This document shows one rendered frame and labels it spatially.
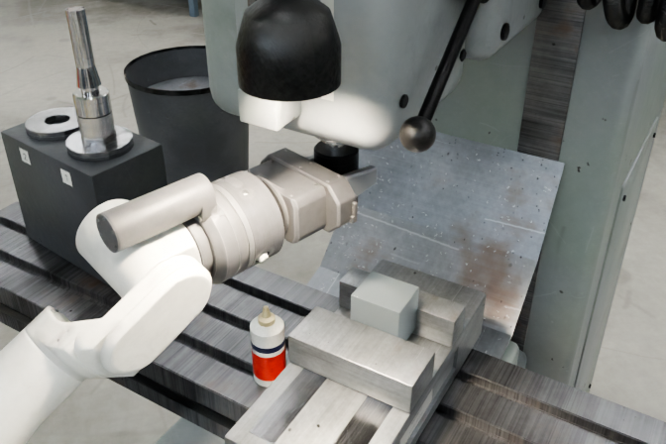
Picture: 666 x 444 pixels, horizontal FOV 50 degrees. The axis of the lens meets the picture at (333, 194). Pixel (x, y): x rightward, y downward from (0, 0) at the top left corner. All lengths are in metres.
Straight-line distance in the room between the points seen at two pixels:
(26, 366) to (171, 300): 0.12
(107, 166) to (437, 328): 0.48
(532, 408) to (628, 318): 1.75
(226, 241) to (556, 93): 0.56
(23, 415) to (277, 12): 0.37
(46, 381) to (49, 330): 0.04
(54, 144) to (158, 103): 1.58
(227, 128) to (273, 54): 2.24
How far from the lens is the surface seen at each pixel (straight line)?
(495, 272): 1.08
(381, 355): 0.77
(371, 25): 0.57
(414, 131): 0.57
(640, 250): 3.01
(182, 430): 0.97
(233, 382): 0.91
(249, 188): 0.65
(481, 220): 1.09
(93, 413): 2.26
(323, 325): 0.80
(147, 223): 0.59
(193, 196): 0.61
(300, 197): 0.67
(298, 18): 0.47
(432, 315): 0.83
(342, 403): 0.78
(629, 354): 2.51
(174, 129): 2.66
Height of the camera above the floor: 1.60
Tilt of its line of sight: 31 degrees down
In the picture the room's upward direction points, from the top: straight up
